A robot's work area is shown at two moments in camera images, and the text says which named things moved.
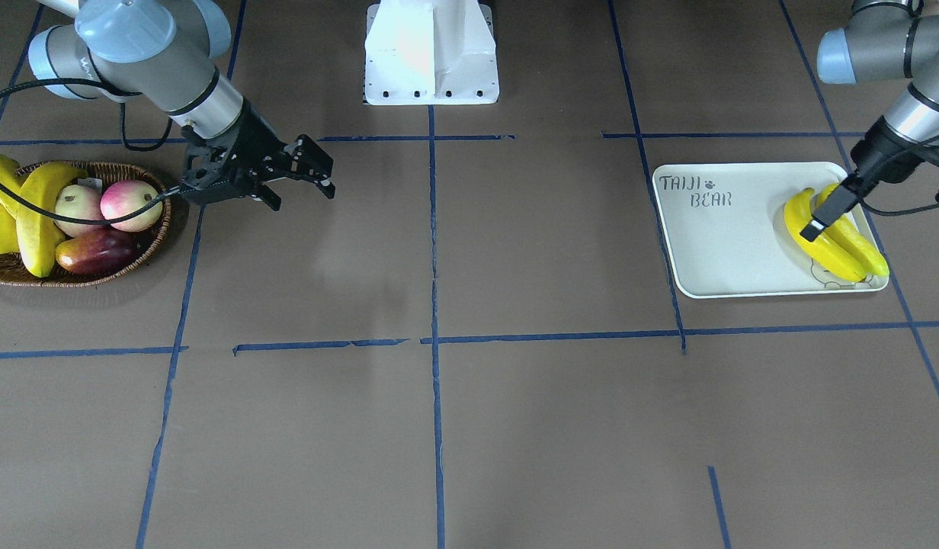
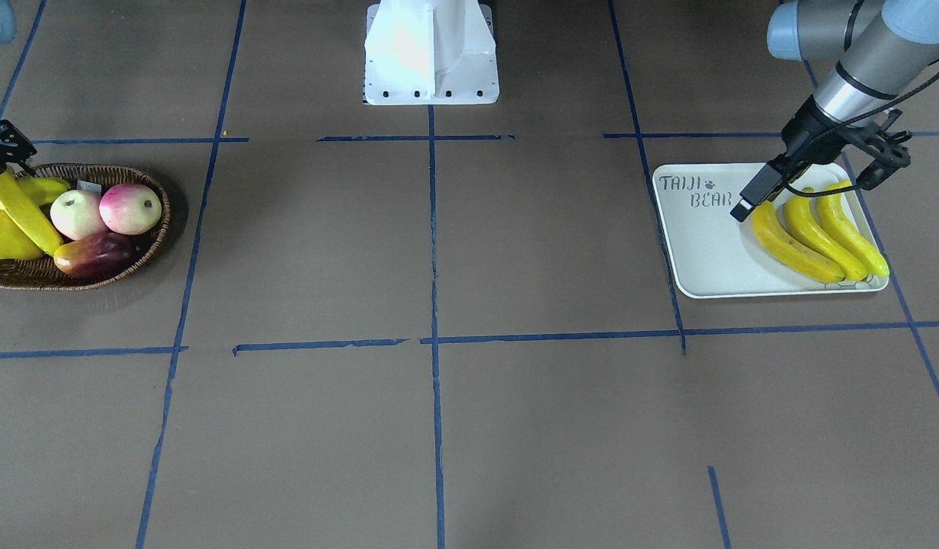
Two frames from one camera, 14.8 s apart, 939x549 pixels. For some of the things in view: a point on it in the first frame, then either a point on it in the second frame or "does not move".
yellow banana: (36, 230) -> (768, 226)
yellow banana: (798, 215) does not move
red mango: (98, 252) does not move
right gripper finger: (306, 161) -> (4, 146)
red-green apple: (123, 197) does not move
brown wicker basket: (11, 268) does not move
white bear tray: (727, 234) does not move
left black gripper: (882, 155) -> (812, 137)
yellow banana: (847, 229) does not move
